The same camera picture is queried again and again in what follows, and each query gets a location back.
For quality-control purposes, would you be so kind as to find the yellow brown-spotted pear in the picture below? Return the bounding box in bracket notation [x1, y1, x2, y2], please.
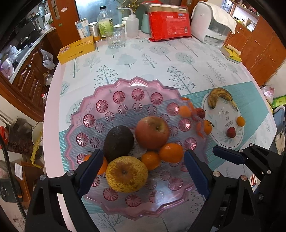
[105, 156, 149, 193]

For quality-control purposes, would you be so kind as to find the overripe banana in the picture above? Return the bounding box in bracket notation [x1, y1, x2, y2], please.
[208, 88, 239, 111]

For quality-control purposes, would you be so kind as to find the golden door ornament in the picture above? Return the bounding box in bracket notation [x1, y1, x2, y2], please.
[121, 0, 143, 9]

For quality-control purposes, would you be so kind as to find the red package of jars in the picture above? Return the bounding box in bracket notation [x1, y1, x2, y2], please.
[142, 1, 193, 42]

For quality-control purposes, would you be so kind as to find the wooden kitchen base cabinet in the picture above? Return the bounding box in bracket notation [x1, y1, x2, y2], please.
[0, 31, 63, 121]

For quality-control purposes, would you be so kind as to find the dark avocado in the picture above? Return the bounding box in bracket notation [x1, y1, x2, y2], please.
[103, 125, 134, 163]

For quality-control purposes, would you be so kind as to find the hanging plastic bag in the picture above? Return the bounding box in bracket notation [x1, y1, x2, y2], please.
[40, 49, 56, 69]

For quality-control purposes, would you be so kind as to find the yellow rectangular box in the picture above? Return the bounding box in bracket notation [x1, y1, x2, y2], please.
[57, 36, 96, 65]

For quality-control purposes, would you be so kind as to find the white countertop appliance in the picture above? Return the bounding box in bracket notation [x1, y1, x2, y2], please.
[190, 1, 233, 46]

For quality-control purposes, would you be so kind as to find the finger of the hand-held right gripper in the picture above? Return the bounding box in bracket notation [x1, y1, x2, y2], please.
[213, 144, 272, 176]

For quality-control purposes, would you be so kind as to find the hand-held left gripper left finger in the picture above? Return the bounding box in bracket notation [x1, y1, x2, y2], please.
[25, 149, 104, 232]

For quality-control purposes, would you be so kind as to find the white enamel pot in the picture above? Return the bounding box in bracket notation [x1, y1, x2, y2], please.
[31, 122, 44, 145]

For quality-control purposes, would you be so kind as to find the white squeeze bottle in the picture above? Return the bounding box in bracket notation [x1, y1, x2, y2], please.
[112, 7, 139, 38]

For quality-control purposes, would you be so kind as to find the yellow tissue pack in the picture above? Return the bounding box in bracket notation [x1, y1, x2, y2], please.
[220, 44, 243, 63]

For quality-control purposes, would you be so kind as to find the clear drinking glass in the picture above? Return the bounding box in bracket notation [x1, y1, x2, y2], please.
[104, 30, 125, 49]

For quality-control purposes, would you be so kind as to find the clear bottle with green label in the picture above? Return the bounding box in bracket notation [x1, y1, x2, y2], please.
[97, 6, 114, 41]

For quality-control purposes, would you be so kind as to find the wooden sideboard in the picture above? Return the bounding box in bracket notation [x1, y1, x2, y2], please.
[223, 13, 286, 87]

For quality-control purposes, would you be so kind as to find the metal can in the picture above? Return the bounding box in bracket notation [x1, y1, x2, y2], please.
[88, 22, 101, 43]

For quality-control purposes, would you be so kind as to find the red apple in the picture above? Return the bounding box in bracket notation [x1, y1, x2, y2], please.
[135, 116, 170, 150]

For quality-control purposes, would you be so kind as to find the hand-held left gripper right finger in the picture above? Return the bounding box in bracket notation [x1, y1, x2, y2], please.
[184, 149, 261, 232]

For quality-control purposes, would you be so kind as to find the pink plastic fruit bowl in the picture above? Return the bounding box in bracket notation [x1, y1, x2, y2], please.
[60, 76, 209, 221]

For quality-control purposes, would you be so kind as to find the blue and white carton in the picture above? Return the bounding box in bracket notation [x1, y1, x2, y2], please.
[75, 17, 92, 39]

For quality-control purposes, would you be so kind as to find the white cloth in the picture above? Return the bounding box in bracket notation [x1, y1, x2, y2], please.
[199, 1, 237, 34]

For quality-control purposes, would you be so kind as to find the metal door handle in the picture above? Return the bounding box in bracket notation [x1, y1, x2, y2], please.
[50, 0, 60, 19]

